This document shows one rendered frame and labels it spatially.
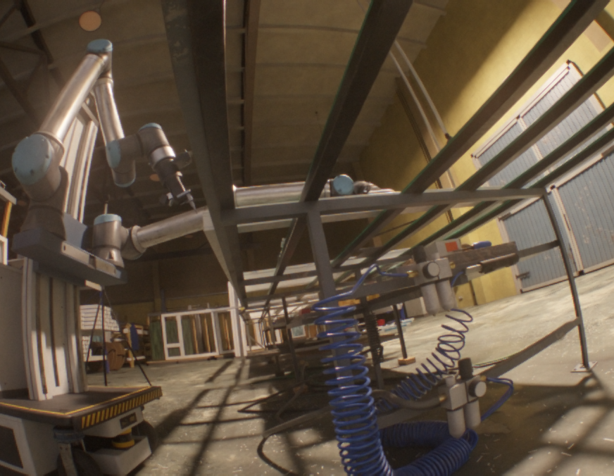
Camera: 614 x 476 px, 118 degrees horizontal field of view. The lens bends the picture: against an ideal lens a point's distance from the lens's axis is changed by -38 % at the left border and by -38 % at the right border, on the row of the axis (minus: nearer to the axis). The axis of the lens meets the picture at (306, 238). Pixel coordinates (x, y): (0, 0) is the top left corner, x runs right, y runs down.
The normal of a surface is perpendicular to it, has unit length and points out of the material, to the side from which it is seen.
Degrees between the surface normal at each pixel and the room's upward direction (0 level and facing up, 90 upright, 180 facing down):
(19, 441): 90
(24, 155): 95
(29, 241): 90
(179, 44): 180
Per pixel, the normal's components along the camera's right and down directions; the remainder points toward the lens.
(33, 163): 0.47, -0.26
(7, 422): 0.07, -0.31
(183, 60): 0.18, 0.94
